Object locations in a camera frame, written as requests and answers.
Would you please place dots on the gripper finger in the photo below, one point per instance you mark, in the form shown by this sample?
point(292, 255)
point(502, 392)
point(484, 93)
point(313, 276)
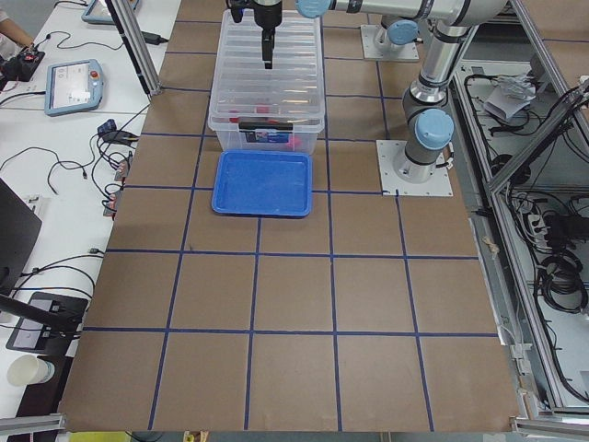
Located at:
point(267, 46)

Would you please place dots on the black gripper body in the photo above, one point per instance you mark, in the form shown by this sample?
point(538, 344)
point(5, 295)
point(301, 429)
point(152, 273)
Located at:
point(267, 15)

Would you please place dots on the clear plastic box lid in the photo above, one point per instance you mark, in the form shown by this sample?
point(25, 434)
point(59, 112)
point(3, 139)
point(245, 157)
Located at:
point(267, 78)

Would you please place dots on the clear plastic storage box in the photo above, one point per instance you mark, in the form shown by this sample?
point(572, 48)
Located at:
point(264, 133)

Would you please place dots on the blue plastic tray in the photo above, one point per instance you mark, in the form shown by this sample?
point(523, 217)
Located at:
point(267, 183)

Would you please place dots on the black power adapter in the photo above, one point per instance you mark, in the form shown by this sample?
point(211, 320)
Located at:
point(153, 38)

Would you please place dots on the teach pendant tablet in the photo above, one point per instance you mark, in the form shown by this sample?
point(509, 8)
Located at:
point(97, 13)
point(73, 87)

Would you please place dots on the black monitor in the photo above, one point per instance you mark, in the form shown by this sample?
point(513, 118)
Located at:
point(19, 230)

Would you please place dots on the white paper cup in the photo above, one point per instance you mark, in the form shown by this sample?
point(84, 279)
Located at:
point(29, 370)

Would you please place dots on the black box latch handle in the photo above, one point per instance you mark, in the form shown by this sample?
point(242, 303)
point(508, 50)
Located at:
point(266, 126)

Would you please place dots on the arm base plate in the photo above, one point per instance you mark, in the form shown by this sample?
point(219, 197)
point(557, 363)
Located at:
point(377, 46)
point(401, 177)

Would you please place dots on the aluminium frame post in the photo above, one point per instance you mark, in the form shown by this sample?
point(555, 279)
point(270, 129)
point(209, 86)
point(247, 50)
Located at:
point(133, 40)

